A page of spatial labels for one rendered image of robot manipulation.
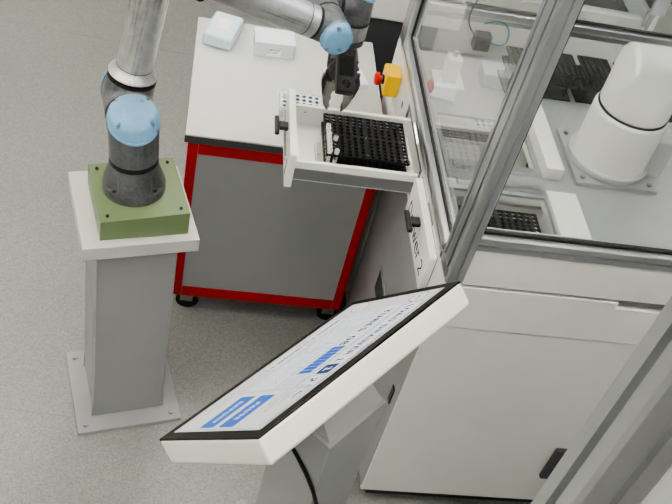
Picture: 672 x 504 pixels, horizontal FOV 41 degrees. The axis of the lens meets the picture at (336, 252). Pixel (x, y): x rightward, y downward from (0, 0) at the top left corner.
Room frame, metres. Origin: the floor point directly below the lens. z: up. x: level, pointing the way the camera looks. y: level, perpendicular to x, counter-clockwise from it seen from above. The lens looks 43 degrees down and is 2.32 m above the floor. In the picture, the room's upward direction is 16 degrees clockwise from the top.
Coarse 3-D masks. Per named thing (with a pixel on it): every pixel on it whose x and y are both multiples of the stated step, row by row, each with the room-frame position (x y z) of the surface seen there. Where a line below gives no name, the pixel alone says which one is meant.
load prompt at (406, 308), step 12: (396, 312) 1.14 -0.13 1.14; (408, 312) 1.11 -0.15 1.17; (384, 324) 1.09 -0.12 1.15; (372, 336) 1.05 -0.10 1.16; (348, 348) 1.02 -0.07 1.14; (360, 348) 1.00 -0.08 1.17; (336, 360) 0.98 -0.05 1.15; (324, 372) 0.94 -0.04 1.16; (300, 384) 0.92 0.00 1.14; (312, 384) 0.91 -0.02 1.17
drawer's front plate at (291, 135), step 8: (288, 96) 2.02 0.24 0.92; (288, 104) 1.99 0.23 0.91; (288, 112) 1.96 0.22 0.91; (288, 120) 1.93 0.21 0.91; (296, 128) 1.88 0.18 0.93; (288, 136) 1.87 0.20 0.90; (296, 136) 1.85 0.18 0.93; (288, 144) 1.84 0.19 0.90; (296, 144) 1.81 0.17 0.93; (288, 152) 1.81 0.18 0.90; (296, 152) 1.78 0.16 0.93; (288, 160) 1.78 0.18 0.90; (288, 168) 1.77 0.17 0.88; (288, 176) 1.77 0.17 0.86; (288, 184) 1.77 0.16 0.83
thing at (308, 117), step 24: (312, 120) 2.04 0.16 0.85; (360, 120) 2.07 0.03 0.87; (384, 120) 2.09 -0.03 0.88; (408, 120) 2.10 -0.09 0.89; (312, 144) 1.95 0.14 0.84; (408, 144) 2.07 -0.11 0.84; (312, 168) 1.80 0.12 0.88; (336, 168) 1.82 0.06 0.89; (360, 168) 1.83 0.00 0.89; (408, 168) 1.97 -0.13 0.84; (408, 192) 1.87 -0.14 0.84
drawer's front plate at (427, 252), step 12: (420, 180) 1.81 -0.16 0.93; (420, 192) 1.76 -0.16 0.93; (408, 204) 1.81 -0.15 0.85; (420, 204) 1.72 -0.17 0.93; (420, 216) 1.69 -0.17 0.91; (420, 228) 1.66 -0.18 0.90; (420, 240) 1.64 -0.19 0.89; (432, 240) 1.60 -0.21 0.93; (420, 252) 1.61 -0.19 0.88; (432, 252) 1.56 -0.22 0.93; (420, 264) 1.58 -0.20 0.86; (432, 264) 1.54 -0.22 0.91; (420, 276) 1.55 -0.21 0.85
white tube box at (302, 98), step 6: (282, 90) 2.22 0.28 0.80; (282, 96) 2.19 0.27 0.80; (300, 96) 2.22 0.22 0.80; (306, 96) 2.22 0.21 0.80; (312, 96) 2.23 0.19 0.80; (318, 96) 2.24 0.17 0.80; (282, 102) 2.16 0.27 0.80; (300, 102) 2.19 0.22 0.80; (306, 102) 2.19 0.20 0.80; (312, 102) 2.20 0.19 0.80; (318, 102) 2.21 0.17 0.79; (282, 108) 2.14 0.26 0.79; (282, 114) 2.14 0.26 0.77
